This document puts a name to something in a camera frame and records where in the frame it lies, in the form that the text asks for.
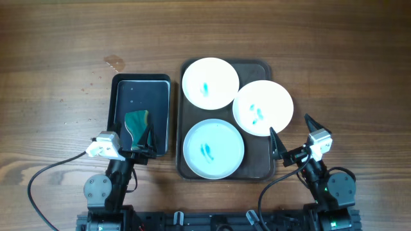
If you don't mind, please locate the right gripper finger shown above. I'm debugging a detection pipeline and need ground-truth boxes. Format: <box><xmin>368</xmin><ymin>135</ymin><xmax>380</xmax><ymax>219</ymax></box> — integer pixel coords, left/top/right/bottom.
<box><xmin>270</xmin><ymin>127</ymin><xmax>287</xmax><ymax>160</ymax></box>
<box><xmin>304</xmin><ymin>114</ymin><xmax>331</xmax><ymax>134</ymax></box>

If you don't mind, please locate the green and yellow sponge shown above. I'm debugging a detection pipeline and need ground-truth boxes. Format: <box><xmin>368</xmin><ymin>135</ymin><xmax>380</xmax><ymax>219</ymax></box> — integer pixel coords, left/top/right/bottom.
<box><xmin>125</xmin><ymin>110</ymin><xmax>149</xmax><ymax>150</ymax></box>

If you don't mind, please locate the white plate blue dots stain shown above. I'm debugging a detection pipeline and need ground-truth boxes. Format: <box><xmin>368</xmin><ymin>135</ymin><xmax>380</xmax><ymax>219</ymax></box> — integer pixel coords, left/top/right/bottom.
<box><xmin>232</xmin><ymin>80</ymin><xmax>294</xmax><ymax>137</ymax></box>

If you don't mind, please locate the light blue-tinted white plate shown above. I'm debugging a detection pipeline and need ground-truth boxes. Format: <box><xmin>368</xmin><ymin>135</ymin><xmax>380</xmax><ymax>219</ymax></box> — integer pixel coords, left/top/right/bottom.
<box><xmin>182</xmin><ymin>119</ymin><xmax>245</xmax><ymax>180</ymax></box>

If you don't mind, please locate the white plate long blue stain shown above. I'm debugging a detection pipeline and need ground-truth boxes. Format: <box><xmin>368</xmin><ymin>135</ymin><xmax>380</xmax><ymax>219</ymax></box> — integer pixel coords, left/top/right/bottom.
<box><xmin>182</xmin><ymin>57</ymin><xmax>240</xmax><ymax>110</ymax></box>

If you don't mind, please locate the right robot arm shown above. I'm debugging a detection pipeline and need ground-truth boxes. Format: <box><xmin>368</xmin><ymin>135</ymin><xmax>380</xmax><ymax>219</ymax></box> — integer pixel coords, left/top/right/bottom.
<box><xmin>260</xmin><ymin>114</ymin><xmax>361</xmax><ymax>230</ymax></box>

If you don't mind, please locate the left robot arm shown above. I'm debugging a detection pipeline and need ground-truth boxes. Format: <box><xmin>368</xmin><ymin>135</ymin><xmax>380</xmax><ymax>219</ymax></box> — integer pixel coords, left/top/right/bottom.
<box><xmin>76</xmin><ymin>125</ymin><xmax>157</xmax><ymax>231</ymax></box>

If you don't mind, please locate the brown serving tray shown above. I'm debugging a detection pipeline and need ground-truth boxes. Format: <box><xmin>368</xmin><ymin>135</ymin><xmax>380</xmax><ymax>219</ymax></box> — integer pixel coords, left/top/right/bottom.
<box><xmin>175</xmin><ymin>58</ymin><xmax>275</xmax><ymax>182</ymax></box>

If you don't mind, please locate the black water basin tray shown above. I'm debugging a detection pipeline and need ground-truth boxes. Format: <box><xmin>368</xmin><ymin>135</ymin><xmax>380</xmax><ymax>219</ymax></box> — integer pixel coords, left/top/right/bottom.
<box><xmin>107</xmin><ymin>74</ymin><xmax>171</xmax><ymax>157</ymax></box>

